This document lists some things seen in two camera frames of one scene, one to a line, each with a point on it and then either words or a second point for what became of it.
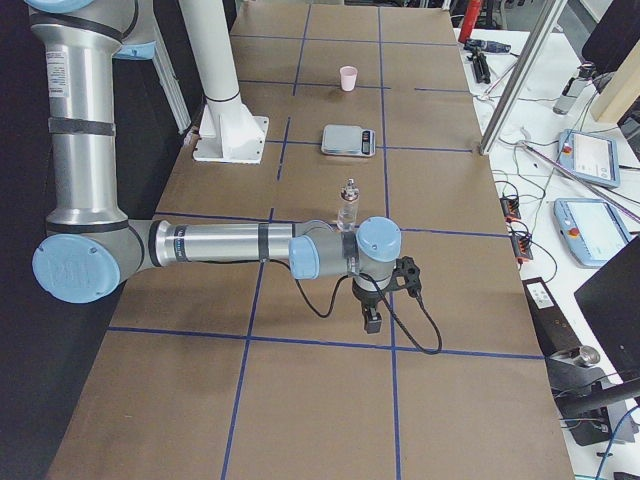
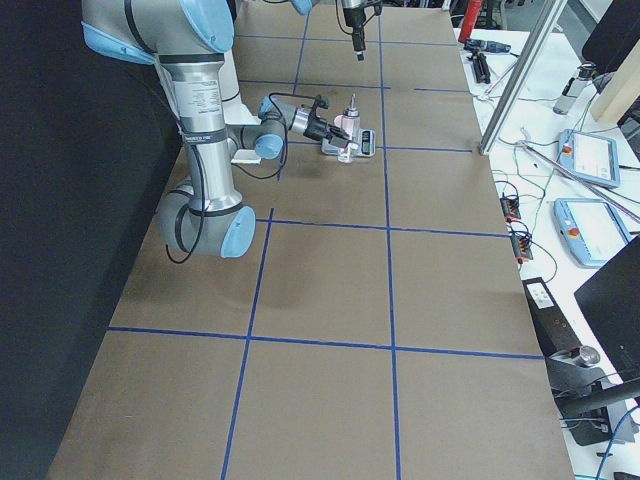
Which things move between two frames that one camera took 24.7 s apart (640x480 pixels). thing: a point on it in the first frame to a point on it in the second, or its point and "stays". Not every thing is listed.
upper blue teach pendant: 589,157 stays
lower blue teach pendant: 591,229 stays
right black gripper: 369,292 to 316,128
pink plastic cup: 348,76 to 341,121
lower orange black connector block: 522,246 stays
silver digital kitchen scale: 348,140 stays
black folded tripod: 481,66 stays
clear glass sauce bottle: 348,209 to 351,124
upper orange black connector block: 510,207 stays
